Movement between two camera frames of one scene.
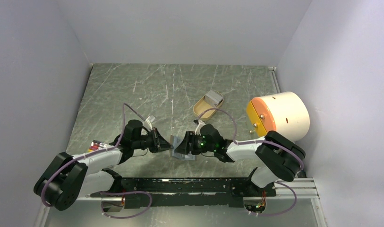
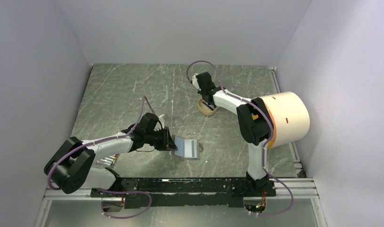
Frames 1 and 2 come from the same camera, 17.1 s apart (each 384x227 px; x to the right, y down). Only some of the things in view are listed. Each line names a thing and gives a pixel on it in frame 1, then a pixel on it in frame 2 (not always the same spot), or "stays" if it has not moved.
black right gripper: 186,147 -> 200,91
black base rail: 228,190 stays
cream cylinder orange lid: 286,113 stays
